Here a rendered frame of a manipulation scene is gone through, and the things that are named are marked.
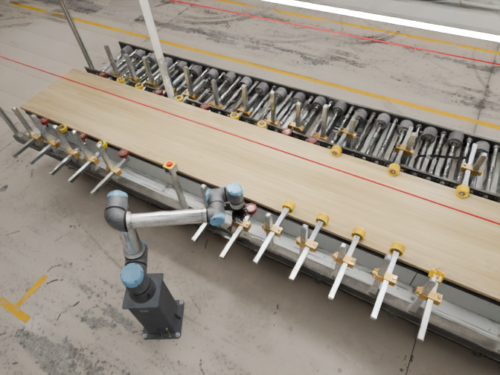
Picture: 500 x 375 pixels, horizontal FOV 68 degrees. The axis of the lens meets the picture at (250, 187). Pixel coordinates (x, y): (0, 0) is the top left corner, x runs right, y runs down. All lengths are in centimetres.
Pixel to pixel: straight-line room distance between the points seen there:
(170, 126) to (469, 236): 246
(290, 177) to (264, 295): 109
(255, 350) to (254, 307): 34
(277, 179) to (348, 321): 130
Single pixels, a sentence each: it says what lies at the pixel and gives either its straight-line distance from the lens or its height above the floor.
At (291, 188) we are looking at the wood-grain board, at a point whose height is 90.
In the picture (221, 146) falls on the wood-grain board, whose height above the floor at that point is 90.
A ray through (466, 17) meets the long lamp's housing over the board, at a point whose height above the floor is 237.
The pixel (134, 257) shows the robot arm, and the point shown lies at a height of 88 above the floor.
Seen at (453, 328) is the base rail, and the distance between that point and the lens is 267.
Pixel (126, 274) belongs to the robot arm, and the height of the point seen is 87.
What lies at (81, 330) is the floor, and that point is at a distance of 360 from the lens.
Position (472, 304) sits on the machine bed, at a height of 70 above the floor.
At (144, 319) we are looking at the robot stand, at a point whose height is 33.
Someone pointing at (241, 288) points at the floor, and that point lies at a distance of 333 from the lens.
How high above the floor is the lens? 304
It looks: 51 degrees down
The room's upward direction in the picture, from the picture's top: 7 degrees counter-clockwise
